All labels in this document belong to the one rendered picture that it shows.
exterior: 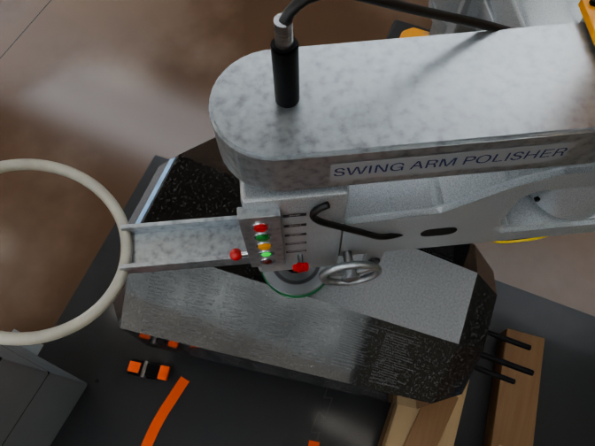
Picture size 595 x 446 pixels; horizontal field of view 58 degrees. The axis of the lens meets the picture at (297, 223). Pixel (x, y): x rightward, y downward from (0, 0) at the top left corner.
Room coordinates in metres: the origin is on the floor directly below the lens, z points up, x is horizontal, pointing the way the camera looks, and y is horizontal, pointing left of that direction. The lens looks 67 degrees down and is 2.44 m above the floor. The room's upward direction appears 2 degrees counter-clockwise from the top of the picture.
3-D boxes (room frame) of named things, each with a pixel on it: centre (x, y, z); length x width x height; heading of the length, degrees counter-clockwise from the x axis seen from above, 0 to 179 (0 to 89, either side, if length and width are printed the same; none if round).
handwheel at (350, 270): (0.42, -0.12, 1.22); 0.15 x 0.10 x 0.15; 93
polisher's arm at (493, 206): (0.54, -0.38, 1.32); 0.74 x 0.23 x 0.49; 93
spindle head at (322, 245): (0.53, -0.07, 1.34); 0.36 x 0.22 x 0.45; 93
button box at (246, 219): (0.41, 0.07, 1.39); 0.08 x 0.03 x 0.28; 93
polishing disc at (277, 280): (0.53, 0.01, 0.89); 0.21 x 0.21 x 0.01
